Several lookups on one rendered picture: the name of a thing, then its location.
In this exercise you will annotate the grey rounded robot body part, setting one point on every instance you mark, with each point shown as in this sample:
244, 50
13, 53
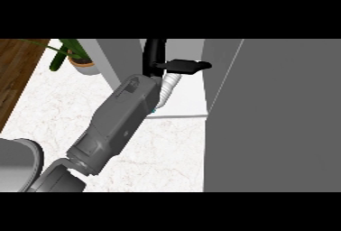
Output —
16, 162

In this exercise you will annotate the pale grey plant pot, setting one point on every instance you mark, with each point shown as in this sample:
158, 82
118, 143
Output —
86, 68

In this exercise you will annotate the grey cabinet with white shelf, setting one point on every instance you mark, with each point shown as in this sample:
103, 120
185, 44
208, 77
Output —
120, 55

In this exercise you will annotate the clear ribbed water bottle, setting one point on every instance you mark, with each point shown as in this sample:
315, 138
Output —
168, 85

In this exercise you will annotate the dark grey cabinet door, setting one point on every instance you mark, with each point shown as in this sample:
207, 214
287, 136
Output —
275, 120

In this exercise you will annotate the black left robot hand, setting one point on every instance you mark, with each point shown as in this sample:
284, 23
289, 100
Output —
154, 54

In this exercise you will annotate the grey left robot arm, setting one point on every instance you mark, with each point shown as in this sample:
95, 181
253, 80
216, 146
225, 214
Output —
120, 114

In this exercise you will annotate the green leafy plant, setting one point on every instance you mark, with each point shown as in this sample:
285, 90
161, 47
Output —
72, 48

